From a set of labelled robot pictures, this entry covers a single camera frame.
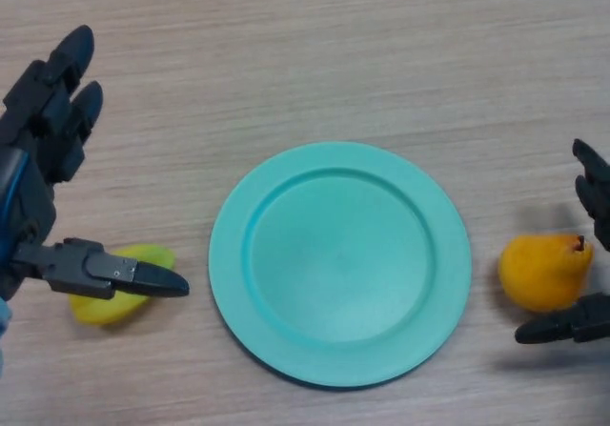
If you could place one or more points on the yellow orange pear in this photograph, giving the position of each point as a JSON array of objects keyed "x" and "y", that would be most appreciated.
[{"x": 543, "y": 273}]

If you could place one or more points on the teal round plate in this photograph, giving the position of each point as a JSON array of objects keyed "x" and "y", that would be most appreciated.
[{"x": 338, "y": 269}]

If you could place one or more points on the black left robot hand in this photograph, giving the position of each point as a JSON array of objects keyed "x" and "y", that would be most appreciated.
[{"x": 28, "y": 207}]

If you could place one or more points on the yellow green starfruit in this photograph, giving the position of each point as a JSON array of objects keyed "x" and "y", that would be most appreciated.
[{"x": 102, "y": 311}]

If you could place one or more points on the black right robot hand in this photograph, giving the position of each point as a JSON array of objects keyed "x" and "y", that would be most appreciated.
[{"x": 562, "y": 326}]

